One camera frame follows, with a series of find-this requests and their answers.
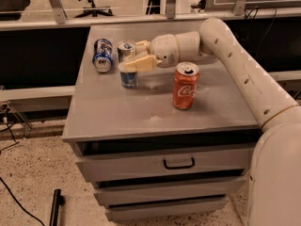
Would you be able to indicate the blue pepsi can lying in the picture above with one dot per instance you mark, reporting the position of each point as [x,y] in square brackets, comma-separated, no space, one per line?
[102,58]

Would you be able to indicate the silver blue redbull can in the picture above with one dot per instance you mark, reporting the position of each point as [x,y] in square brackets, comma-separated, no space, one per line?
[126,49]

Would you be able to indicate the dark chair at left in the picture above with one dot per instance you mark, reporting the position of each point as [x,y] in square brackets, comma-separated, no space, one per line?
[11,10]

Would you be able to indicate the red coca-cola can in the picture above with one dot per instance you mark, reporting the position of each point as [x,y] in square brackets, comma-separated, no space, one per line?
[185,82]

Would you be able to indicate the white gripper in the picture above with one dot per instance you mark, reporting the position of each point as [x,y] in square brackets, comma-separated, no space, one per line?
[164,51]

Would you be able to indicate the black drawer handle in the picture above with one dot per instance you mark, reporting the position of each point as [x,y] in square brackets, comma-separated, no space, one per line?
[185,164]

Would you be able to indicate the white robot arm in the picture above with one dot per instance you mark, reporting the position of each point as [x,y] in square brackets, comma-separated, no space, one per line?
[274,185]

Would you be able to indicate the grey drawer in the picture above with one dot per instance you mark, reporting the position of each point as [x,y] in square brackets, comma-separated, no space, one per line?
[124,166]
[162,209]
[168,191]

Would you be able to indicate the top grey drawer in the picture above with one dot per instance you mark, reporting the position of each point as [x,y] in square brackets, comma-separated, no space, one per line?
[124,166]

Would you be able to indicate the middle grey drawer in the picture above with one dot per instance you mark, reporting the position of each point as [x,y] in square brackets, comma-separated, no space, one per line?
[168,191]

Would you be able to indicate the black bar on floor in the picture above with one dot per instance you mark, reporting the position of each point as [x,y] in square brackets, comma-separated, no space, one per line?
[58,201]

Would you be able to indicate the bottom grey drawer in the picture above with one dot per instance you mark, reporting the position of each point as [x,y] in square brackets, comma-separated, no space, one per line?
[162,209]

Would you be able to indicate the grey drawer cabinet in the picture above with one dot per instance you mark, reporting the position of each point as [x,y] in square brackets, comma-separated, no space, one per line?
[106,118]

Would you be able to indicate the metal wire rack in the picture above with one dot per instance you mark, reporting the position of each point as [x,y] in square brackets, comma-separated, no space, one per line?
[11,115]

